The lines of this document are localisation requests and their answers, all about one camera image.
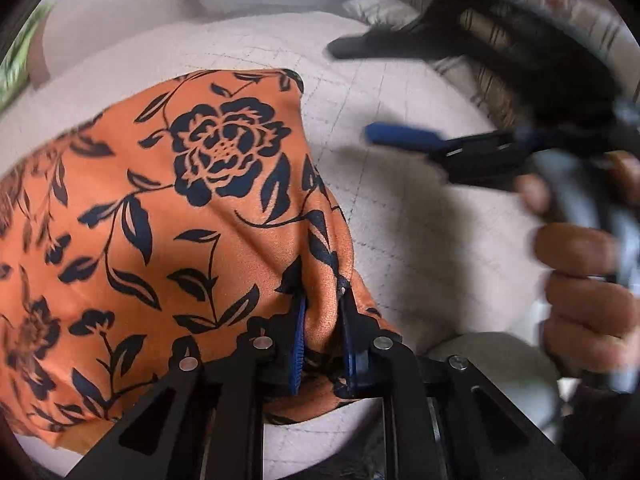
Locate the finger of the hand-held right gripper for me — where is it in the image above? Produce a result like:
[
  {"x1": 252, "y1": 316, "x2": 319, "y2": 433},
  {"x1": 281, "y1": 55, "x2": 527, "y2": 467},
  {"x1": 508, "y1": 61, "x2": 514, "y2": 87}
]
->
[
  {"x1": 327, "y1": 22, "x2": 451, "y2": 59},
  {"x1": 365, "y1": 122, "x2": 523, "y2": 188}
]

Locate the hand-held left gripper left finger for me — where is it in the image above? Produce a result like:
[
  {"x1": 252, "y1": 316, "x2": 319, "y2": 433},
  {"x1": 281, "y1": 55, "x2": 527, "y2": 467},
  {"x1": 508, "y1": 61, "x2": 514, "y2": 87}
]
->
[{"x1": 65, "y1": 296, "x2": 307, "y2": 480}]

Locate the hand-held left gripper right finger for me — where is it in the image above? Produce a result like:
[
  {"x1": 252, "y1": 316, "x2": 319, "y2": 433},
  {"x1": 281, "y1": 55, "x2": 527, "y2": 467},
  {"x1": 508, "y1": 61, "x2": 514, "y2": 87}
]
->
[{"x1": 340, "y1": 285, "x2": 586, "y2": 480}]

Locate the orange floral shirt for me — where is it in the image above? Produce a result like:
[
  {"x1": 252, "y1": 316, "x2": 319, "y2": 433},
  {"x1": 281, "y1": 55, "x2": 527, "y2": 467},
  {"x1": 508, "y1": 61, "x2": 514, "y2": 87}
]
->
[{"x1": 0, "y1": 67, "x2": 406, "y2": 453}]

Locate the person's right hand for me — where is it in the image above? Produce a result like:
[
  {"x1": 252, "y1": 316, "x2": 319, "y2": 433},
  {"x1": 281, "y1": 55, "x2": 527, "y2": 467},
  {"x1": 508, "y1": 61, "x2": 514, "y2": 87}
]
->
[{"x1": 515, "y1": 174, "x2": 640, "y2": 377}]

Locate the striped sofa cushion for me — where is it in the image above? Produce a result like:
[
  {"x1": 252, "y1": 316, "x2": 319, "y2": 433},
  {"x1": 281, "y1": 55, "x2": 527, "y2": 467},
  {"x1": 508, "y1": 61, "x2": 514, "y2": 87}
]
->
[{"x1": 390, "y1": 0, "x2": 631, "y2": 126}]

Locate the grey cloth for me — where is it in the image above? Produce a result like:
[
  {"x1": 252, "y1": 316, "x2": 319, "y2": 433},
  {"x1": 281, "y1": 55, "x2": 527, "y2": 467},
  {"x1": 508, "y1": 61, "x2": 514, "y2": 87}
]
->
[{"x1": 425, "y1": 334, "x2": 561, "y2": 443}]

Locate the pink bolster cushion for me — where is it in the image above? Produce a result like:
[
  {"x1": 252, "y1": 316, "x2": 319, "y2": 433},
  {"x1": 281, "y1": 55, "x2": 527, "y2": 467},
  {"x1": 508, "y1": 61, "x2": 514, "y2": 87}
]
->
[{"x1": 27, "y1": 0, "x2": 211, "y2": 88}]

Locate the green checkered pillow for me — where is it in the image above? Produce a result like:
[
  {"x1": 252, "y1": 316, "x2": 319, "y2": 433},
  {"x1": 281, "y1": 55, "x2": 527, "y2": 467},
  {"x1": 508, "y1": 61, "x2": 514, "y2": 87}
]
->
[{"x1": 0, "y1": 2, "x2": 53, "y2": 111}]

